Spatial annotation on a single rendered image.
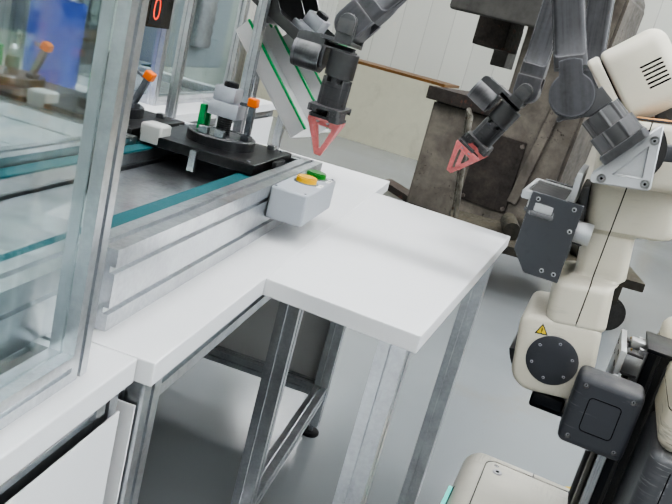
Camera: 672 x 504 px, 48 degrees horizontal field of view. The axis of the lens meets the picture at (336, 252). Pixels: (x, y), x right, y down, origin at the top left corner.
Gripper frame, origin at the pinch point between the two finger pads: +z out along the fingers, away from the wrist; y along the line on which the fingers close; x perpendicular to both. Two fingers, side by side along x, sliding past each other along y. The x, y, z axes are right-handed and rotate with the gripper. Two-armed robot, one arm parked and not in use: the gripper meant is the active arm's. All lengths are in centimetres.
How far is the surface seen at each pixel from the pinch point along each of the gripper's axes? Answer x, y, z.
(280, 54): -23.8, -35.9, -12.7
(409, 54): -153, -1081, 10
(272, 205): -1.1, 18.2, 8.5
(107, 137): 1, 83, -11
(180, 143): -23.7, 11.1, 4.9
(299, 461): 7, -54, 102
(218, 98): -22.1, 1.3, -3.9
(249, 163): -9.7, 10.5, 4.4
